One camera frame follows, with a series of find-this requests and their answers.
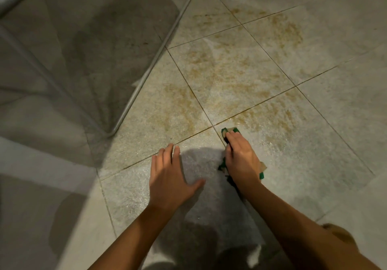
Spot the person's right hand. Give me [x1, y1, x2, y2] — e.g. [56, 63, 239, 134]
[225, 131, 262, 189]

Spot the person's left hand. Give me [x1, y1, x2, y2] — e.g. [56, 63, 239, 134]
[149, 143, 207, 212]

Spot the green scrub sponge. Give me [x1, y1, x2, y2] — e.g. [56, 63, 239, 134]
[218, 126, 268, 186]

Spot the person's left forearm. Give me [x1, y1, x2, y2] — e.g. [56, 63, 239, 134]
[87, 203, 188, 270]

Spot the person's right forearm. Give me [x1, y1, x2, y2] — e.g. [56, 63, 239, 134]
[238, 180, 382, 270]

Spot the grey metal tube frame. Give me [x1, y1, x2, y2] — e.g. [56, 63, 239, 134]
[0, 0, 195, 139]

